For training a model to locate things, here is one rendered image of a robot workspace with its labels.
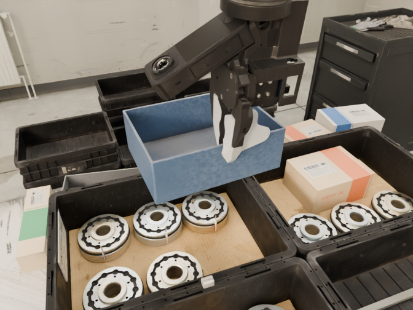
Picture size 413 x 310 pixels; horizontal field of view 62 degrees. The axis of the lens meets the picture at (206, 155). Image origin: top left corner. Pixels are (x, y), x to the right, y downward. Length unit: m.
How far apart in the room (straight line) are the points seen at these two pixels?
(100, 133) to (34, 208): 0.84
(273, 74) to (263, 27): 0.05
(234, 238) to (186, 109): 0.31
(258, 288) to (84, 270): 0.34
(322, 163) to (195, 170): 0.46
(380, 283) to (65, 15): 3.06
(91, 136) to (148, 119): 1.21
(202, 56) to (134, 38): 3.12
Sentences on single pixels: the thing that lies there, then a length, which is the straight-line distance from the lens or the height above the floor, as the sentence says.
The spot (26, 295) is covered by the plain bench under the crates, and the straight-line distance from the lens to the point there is 0.91.
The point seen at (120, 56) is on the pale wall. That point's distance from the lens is 3.48.
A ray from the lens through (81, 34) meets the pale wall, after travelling 3.38.
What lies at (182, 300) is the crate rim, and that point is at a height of 0.93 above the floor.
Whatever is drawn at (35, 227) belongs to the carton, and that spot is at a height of 0.76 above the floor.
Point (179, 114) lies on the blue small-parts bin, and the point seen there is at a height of 1.12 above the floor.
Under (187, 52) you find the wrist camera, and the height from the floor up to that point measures 1.28.
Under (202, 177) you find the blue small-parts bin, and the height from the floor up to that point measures 1.10.
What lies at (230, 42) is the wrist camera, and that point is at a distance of 0.35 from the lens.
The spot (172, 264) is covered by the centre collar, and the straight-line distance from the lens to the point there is 0.66.
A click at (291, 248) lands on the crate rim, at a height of 0.93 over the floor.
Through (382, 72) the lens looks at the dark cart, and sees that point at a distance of 1.93.
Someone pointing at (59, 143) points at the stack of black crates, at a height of 0.49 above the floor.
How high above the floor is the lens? 1.40
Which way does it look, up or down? 36 degrees down
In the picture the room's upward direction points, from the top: straight up
